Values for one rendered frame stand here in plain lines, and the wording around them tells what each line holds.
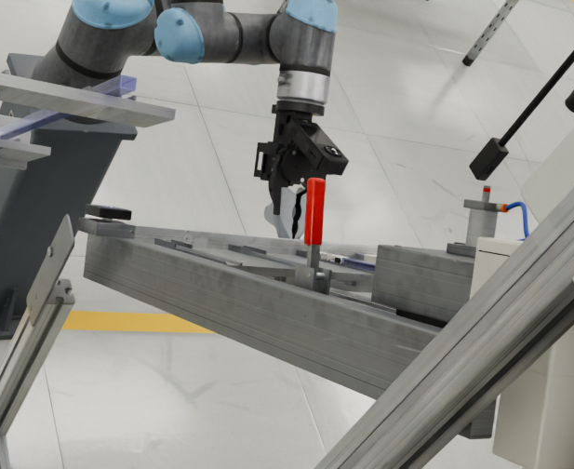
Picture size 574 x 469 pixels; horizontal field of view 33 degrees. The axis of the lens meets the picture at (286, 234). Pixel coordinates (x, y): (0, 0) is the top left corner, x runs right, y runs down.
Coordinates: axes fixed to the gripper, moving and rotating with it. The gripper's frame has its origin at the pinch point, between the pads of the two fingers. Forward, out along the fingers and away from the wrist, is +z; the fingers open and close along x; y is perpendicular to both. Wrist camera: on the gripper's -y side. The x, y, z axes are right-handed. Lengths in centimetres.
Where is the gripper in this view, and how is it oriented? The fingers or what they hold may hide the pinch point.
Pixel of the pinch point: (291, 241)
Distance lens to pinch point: 141.6
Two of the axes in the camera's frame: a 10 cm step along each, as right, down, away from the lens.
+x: -8.4, -0.8, -5.4
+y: -5.3, -1.1, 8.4
